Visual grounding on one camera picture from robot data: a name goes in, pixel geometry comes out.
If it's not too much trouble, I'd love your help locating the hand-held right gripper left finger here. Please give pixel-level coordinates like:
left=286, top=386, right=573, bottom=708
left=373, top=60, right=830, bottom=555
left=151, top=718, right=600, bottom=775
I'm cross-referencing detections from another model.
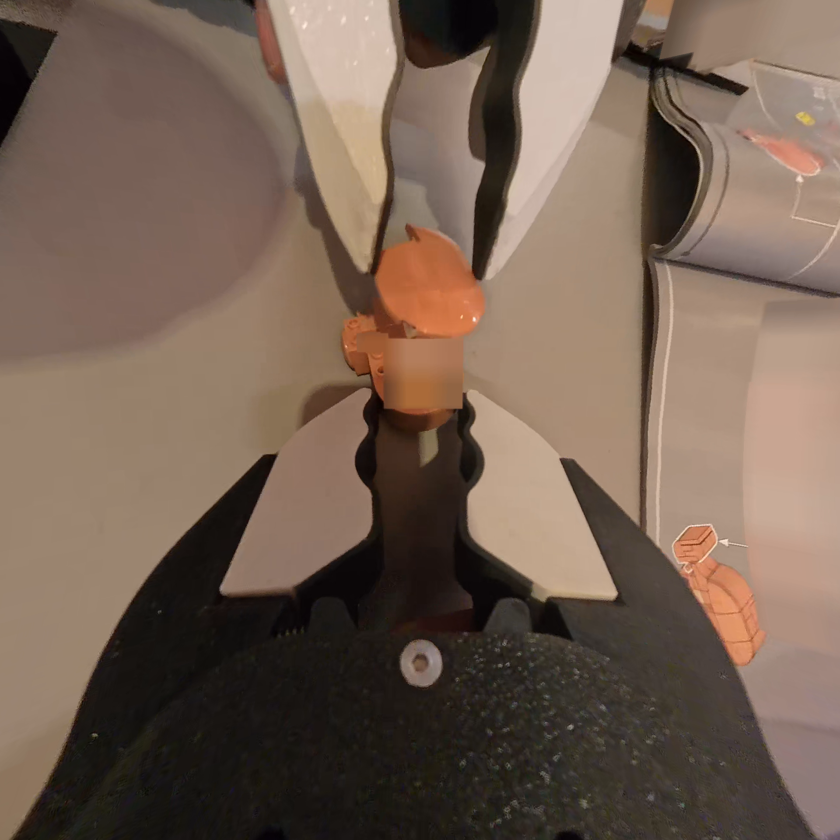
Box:
left=221, top=390, right=382, bottom=599

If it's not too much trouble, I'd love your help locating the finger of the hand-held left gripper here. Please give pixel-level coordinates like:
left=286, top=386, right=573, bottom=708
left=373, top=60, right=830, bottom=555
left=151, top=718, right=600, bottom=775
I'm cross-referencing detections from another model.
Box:
left=470, top=0, right=626, bottom=280
left=287, top=0, right=401, bottom=274

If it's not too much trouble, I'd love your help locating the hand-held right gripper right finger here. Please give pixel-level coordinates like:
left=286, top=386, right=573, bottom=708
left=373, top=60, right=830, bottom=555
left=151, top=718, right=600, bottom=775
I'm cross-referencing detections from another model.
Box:
left=460, top=389, right=620, bottom=602

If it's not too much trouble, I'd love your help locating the round brown brick assembly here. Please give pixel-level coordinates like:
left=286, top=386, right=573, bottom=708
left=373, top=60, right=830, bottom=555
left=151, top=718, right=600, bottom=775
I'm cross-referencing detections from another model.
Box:
left=340, top=313, right=463, bottom=434

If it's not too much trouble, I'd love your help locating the brown curved brick piece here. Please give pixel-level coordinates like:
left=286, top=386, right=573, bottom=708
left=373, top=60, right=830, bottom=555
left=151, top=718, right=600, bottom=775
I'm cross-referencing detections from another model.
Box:
left=376, top=226, right=488, bottom=342

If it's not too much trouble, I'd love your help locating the grey desk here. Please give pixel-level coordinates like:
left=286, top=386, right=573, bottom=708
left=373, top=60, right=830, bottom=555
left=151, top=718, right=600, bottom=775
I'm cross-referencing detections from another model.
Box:
left=0, top=0, right=840, bottom=840

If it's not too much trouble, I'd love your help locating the person's left hand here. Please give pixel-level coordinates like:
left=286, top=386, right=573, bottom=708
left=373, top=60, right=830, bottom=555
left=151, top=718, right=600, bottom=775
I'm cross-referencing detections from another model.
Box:
left=256, top=0, right=298, bottom=84

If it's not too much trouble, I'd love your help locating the grey instruction booklet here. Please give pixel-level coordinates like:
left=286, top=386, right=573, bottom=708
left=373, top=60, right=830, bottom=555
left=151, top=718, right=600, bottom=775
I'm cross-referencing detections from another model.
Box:
left=641, top=53, right=840, bottom=736

